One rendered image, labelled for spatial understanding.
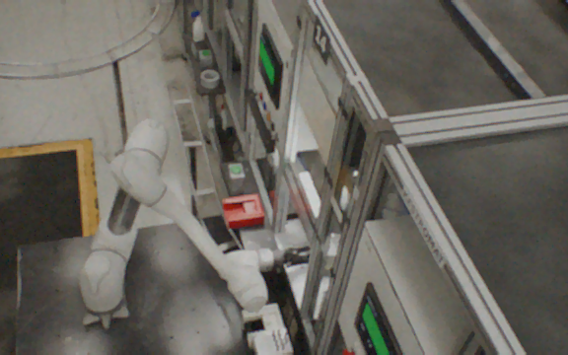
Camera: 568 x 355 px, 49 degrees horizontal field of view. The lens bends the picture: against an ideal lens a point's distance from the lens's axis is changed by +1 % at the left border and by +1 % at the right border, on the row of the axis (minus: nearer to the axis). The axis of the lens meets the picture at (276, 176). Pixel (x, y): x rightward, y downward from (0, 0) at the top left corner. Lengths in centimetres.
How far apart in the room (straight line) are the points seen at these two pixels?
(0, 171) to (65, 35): 152
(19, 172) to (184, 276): 179
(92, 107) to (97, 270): 230
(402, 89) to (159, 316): 151
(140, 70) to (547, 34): 349
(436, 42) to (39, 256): 192
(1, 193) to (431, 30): 298
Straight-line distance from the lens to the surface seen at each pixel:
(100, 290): 252
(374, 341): 160
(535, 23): 203
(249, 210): 264
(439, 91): 164
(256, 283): 223
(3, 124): 462
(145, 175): 208
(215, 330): 262
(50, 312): 275
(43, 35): 539
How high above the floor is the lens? 297
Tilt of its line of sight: 46 degrees down
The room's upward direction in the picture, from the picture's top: 7 degrees clockwise
